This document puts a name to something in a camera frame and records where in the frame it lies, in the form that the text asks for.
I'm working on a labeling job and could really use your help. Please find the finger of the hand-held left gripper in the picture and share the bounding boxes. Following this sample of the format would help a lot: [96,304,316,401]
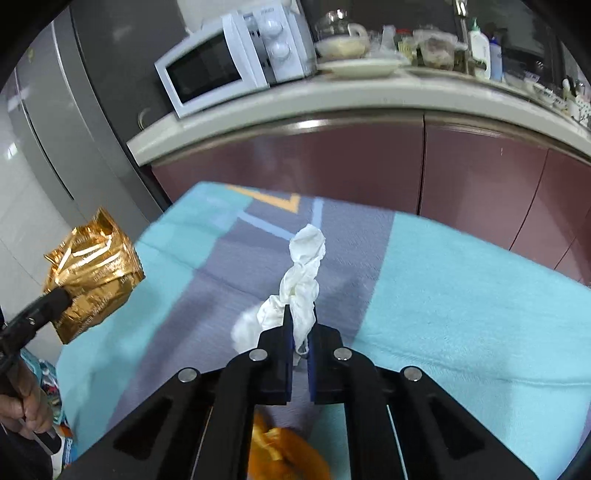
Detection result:
[7,286,75,330]

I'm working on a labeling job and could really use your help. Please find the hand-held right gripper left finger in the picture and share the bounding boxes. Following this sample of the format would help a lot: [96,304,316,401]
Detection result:
[60,305,296,480]

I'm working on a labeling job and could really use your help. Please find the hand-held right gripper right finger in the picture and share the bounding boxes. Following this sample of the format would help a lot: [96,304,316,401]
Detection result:
[307,323,541,480]

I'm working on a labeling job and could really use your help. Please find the gold foil snack bag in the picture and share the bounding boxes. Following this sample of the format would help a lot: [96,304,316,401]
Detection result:
[44,206,147,345]

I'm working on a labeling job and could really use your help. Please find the white tissue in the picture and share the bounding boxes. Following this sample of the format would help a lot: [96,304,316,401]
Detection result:
[230,308,264,354]
[256,224,328,357]

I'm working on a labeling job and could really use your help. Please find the person's left hand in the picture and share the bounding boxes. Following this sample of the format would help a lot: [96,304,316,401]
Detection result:
[0,357,55,440]

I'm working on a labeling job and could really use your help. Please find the orange peel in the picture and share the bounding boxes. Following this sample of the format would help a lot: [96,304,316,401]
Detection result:
[248,410,331,480]

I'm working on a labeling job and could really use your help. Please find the printed plastic packet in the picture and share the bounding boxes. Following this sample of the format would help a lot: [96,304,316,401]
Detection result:
[39,362,77,467]

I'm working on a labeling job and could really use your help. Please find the blue printed table cloth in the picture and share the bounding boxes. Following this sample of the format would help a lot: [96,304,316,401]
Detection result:
[56,181,591,480]

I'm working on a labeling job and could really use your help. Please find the grey refrigerator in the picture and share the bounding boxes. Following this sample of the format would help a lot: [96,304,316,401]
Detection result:
[13,0,172,223]

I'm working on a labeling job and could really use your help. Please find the pink lower cabinets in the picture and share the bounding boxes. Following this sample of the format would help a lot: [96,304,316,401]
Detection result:
[150,113,591,288]

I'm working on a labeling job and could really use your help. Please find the white kitchen counter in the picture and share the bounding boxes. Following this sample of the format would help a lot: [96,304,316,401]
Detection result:
[126,67,591,168]

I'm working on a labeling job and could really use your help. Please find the white microwave oven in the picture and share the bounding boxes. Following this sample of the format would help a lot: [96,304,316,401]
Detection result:
[154,4,317,120]

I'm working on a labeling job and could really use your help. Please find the white plate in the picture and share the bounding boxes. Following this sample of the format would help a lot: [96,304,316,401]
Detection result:
[317,57,400,79]

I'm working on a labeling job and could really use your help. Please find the bowl of food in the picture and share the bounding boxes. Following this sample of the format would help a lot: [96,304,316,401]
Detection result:
[315,37,371,60]

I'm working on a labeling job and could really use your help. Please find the clear plastic food container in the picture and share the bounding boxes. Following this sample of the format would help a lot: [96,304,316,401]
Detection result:
[412,29,468,71]

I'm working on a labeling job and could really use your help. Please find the glass jar with lid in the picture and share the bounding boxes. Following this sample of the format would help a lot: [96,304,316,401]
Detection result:
[315,9,369,43]

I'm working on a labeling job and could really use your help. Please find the blue bottle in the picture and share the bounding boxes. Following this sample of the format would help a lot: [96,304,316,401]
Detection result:
[489,39,504,82]

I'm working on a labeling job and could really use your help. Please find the white soap bottle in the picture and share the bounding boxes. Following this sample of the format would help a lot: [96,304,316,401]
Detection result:
[468,17,491,80]

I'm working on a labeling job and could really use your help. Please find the white utensil holder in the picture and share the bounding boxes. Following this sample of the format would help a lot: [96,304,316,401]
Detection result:
[560,78,591,126]

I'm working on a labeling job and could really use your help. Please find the kitchen faucet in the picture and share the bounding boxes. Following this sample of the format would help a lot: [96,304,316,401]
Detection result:
[454,0,477,77]

